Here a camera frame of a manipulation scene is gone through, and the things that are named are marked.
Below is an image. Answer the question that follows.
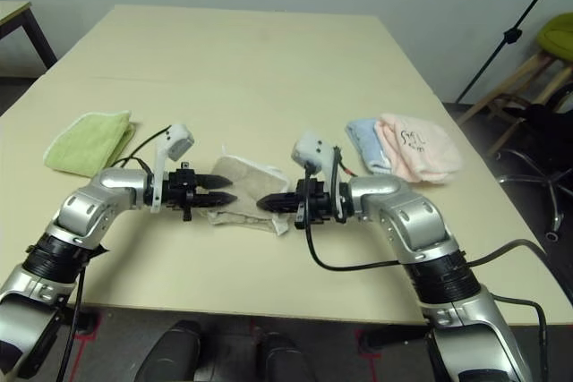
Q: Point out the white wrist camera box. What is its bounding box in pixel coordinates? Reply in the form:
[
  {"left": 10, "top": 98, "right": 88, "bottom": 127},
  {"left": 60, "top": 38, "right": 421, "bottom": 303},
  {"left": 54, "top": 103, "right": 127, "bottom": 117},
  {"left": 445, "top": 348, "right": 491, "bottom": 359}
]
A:
[
  {"left": 291, "top": 131, "right": 346, "bottom": 225},
  {"left": 150, "top": 123, "right": 194, "bottom": 214}
]

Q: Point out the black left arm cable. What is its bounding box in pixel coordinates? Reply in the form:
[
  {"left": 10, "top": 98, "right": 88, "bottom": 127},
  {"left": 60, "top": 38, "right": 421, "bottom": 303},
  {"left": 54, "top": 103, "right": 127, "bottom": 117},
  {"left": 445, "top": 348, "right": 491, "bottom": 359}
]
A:
[{"left": 57, "top": 125, "right": 174, "bottom": 382}]

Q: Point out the wooden stool green cushion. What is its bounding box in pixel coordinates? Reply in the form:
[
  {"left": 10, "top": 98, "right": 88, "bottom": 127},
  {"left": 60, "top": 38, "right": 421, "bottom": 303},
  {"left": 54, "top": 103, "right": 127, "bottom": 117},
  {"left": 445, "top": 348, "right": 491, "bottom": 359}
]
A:
[{"left": 456, "top": 13, "right": 573, "bottom": 157}]

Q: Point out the light blue folded towel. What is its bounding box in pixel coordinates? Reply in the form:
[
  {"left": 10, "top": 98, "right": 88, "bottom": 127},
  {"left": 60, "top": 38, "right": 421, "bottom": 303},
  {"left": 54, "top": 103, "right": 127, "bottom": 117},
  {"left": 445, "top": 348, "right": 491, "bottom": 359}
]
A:
[{"left": 345, "top": 118, "right": 393, "bottom": 176}]

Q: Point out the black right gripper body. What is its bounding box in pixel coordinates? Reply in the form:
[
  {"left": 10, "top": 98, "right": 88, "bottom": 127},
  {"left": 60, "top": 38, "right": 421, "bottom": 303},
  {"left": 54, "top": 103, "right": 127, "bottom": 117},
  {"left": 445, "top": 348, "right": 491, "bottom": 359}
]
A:
[{"left": 293, "top": 178, "right": 337, "bottom": 229}]

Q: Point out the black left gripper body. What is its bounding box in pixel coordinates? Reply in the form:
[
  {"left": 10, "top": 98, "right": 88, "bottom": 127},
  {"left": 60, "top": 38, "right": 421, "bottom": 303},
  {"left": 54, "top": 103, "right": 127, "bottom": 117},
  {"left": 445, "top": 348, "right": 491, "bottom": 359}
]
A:
[{"left": 161, "top": 161, "right": 201, "bottom": 222}]

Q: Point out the red floor tape mark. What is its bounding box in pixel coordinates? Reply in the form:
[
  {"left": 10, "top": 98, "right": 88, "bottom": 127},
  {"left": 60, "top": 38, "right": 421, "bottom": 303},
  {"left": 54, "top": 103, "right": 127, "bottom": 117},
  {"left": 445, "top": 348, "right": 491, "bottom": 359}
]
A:
[{"left": 353, "top": 330, "right": 381, "bottom": 359}]

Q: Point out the green folded towel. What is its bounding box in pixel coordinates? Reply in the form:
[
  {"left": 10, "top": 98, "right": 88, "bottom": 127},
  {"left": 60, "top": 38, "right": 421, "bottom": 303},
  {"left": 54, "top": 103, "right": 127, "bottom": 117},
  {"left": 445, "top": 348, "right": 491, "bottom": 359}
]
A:
[{"left": 43, "top": 110, "right": 136, "bottom": 177}]

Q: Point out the beige side table dark frame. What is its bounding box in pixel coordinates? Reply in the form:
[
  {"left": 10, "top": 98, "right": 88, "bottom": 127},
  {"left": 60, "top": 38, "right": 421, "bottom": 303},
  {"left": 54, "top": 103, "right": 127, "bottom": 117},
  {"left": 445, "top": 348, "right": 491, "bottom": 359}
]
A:
[{"left": 0, "top": 0, "right": 58, "bottom": 72}]

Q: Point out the black right robot foot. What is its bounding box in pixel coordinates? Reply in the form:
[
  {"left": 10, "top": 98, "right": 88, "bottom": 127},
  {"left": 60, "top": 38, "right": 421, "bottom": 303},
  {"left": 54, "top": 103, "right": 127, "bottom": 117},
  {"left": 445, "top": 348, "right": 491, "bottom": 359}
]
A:
[{"left": 257, "top": 332, "right": 310, "bottom": 382}]

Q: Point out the black office chair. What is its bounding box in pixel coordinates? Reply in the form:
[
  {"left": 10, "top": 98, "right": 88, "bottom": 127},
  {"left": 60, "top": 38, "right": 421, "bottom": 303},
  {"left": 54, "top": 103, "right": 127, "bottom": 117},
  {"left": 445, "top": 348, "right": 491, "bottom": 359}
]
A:
[{"left": 496, "top": 86, "right": 573, "bottom": 242}]

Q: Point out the black table foot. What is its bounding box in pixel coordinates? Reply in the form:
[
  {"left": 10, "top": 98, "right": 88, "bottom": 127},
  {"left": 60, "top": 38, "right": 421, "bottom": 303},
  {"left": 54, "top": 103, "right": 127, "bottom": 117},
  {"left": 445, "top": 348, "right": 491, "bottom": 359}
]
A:
[
  {"left": 360, "top": 326, "right": 431, "bottom": 352},
  {"left": 66, "top": 310, "right": 98, "bottom": 334}
]

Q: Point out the black stand pole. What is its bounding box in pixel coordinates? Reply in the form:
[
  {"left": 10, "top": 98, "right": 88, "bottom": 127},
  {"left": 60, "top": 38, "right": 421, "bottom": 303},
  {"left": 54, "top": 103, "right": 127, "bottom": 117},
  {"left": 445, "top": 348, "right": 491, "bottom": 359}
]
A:
[{"left": 456, "top": 0, "right": 573, "bottom": 104}]

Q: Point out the beige towel white trim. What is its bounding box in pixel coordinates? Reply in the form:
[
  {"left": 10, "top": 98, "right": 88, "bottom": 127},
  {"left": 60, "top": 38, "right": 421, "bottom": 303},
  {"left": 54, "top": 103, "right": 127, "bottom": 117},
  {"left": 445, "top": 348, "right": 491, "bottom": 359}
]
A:
[{"left": 206, "top": 145, "right": 291, "bottom": 236}]

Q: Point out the pink folded towel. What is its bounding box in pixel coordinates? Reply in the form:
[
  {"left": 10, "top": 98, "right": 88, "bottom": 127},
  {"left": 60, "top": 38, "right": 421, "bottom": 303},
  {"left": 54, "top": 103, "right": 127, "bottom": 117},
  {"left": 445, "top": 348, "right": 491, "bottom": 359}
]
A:
[{"left": 373, "top": 112, "right": 465, "bottom": 185}]

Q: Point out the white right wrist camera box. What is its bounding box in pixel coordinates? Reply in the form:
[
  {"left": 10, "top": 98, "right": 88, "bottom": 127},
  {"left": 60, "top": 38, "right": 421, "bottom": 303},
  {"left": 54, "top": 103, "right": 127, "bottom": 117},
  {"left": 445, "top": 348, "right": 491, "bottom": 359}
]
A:
[{"left": 291, "top": 131, "right": 346, "bottom": 225}]

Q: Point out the black left robot foot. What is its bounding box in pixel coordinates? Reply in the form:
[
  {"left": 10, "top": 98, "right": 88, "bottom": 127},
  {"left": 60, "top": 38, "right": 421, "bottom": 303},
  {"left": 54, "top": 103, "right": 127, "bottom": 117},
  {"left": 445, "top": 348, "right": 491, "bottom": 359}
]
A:
[{"left": 133, "top": 319, "right": 201, "bottom": 382}]

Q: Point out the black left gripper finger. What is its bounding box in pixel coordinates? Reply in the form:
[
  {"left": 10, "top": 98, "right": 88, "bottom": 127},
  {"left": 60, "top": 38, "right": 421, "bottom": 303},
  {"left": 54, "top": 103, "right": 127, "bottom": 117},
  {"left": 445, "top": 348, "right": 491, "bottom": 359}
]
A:
[
  {"left": 196, "top": 174, "right": 234, "bottom": 191},
  {"left": 194, "top": 191, "right": 238, "bottom": 209}
]

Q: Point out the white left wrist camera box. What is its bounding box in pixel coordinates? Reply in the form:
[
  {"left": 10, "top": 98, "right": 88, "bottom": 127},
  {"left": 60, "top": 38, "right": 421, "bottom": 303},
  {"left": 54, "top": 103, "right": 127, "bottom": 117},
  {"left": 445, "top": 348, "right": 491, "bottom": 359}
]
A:
[{"left": 150, "top": 123, "right": 194, "bottom": 214}]

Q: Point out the black robot foot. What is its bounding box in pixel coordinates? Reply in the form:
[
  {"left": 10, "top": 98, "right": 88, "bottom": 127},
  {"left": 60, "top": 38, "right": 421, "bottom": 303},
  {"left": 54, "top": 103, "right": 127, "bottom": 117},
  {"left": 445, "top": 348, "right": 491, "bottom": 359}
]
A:
[
  {"left": 133, "top": 319, "right": 201, "bottom": 382},
  {"left": 257, "top": 332, "right": 310, "bottom": 382}
]

